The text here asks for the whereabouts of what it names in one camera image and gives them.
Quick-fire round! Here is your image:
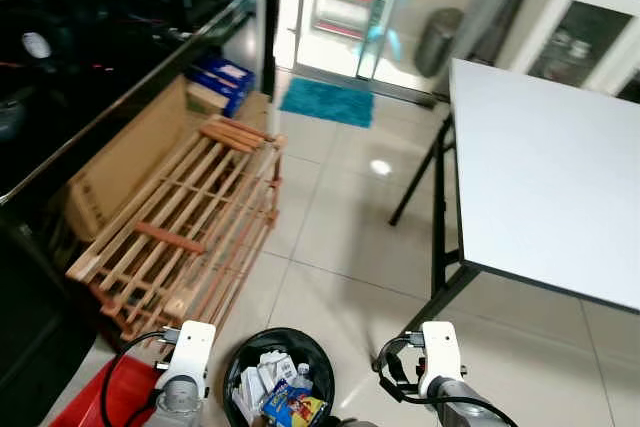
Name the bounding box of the grey cylindrical bin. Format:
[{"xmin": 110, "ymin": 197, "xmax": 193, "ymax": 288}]
[{"xmin": 414, "ymin": 7, "xmax": 465, "ymax": 79}]

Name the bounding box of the crumpled white paper trash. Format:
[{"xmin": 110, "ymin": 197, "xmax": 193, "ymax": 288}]
[{"xmin": 233, "ymin": 350, "xmax": 299, "ymax": 422}]

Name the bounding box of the black round rubbish bin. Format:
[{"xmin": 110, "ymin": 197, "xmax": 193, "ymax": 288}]
[{"xmin": 222, "ymin": 327, "xmax": 337, "ymax": 427}]

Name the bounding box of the white folding table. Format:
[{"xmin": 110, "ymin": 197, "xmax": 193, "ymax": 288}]
[{"xmin": 388, "ymin": 57, "xmax": 640, "ymax": 333}]

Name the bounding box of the white glass-front cabinet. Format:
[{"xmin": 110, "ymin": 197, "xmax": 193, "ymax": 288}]
[{"xmin": 494, "ymin": 0, "xmax": 640, "ymax": 100}]

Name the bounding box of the teal floor mat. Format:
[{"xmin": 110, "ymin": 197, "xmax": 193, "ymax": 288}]
[{"xmin": 279, "ymin": 76, "xmax": 375, "ymax": 129}]

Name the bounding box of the white framed glass door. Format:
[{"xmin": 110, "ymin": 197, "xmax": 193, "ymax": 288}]
[{"xmin": 274, "ymin": 0, "xmax": 426, "ymax": 88}]

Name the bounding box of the clear plastic bottle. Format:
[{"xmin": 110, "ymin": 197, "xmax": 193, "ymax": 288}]
[{"xmin": 292, "ymin": 364, "xmax": 315, "ymax": 394}]

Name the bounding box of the colourful blue snack packet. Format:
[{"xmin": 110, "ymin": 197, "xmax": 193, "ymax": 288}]
[{"xmin": 262, "ymin": 383, "xmax": 328, "ymax": 427}]

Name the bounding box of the blue printed carton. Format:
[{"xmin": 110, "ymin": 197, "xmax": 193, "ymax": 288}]
[{"xmin": 188, "ymin": 54, "xmax": 257, "ymax": 118}]

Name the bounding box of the wooden slatted rack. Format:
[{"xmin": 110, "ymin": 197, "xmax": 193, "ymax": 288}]
[{"xmin": 65, "ymin": 115, "xmax": 288, "ymax": 345}]

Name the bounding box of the brown cardboard box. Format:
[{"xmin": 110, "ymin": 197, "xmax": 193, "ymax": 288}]
[{"xmin": 64, "ymin": 75, "xmax": 206, "ymax": 241}]

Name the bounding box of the red plastic tray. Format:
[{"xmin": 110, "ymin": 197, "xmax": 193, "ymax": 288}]
[{"xmin": 50, "ymin": 354, "xmax": 169, "ymax": 427}]

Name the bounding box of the black glass desk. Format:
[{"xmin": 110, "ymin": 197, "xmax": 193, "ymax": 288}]
[{"xmin": 0, "ymin": 0, "xmax": 284, "ymax": 427}]

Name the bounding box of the white computer mouse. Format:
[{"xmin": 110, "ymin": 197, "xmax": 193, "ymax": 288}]
[{"xmin": 22, "ymin": 31, "xmax": 54, "ymax": 61}]

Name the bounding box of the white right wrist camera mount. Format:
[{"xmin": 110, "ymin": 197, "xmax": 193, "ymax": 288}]
[{"xmin": 417, "ymin": 321, "xmax": 464, "ymax": 398}]

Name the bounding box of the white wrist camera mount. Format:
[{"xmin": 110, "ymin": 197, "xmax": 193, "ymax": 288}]
[
  {"xmin": 158, "ymin": 321, "xmax": 217, "ymax": 398},
  {"xmin": 417, "ymin": 321, "xmax": 464, "ymax": 398}
]

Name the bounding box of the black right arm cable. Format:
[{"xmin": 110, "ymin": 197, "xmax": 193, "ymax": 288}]
[{"xmin": 373, "ymin": 330, "xmax": 511, "ymax": 427}]

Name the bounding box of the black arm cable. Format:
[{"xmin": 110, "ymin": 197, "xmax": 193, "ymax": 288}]
[
  {"xmin": 100, "ymin": 327, "xmax": 181, "ymax": 427},
  {"xmin": 373, "ymin": 330, "xmax": 511, "ymax": 427}
]

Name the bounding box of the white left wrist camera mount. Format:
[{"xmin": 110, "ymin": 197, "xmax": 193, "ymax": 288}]
[{"xmin": 158, "ymin": 321, "xmax": 217, "ymax": 398}]

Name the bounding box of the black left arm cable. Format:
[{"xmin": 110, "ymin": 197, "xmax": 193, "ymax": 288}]
[{"xmin": 100, "ymin": 327, "xmax": 181, "ymax": 427}]

